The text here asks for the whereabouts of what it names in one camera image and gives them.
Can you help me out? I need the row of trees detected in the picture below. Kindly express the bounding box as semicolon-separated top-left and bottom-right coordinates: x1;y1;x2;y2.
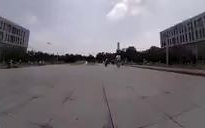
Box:
0;45;198;65

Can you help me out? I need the grey multi-storey building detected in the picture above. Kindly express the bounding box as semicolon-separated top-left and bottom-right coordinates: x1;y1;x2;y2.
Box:
159;8;205;65

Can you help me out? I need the distant tower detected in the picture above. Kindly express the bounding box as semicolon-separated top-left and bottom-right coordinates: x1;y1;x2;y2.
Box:
116;41;121;53

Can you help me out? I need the grey paved plaza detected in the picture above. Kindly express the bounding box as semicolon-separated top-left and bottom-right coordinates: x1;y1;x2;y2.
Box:
0;63;205;128

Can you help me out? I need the pale grid-window building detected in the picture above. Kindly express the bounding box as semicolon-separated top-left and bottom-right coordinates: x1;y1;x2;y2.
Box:
0;11;31;65

